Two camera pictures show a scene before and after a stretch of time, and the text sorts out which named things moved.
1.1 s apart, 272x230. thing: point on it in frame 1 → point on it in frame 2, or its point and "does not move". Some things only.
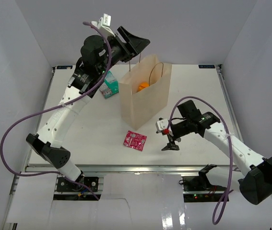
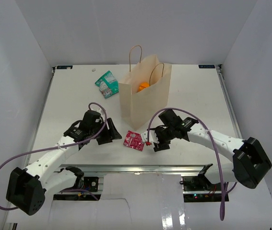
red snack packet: [135, 140] does not move
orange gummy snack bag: [143, 85] does not move
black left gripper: [135, 44] → [113, 134]
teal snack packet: [110, 86] does not move
